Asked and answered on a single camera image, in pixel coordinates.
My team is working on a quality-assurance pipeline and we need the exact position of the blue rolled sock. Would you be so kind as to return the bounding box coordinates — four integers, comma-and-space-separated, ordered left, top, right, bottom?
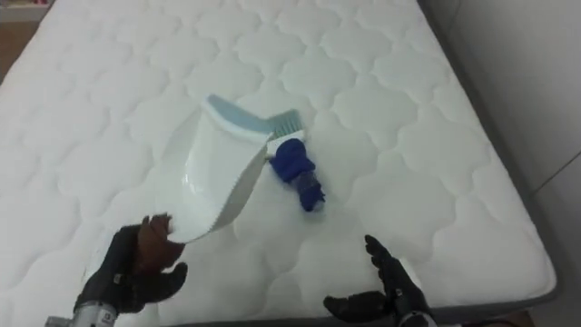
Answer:
269, 138, 327, 213

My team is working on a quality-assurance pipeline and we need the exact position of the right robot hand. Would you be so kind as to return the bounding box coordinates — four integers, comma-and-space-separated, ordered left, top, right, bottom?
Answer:
322, 233, 434, 325

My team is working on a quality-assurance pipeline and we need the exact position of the grey bed with white mattress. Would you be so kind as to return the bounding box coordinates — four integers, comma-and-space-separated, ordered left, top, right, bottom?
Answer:
0, 0, 560, 327

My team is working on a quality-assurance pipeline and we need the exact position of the white plastic dustpan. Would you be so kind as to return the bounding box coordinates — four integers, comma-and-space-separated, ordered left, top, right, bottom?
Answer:
153, 94, 276, 244

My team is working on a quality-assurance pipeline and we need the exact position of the white hand brush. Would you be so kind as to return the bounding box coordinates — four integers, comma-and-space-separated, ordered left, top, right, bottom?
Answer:
264, 108, 306, 158

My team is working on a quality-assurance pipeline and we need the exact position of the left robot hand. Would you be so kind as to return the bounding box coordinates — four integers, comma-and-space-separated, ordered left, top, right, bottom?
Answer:
73, 213, 189, 315

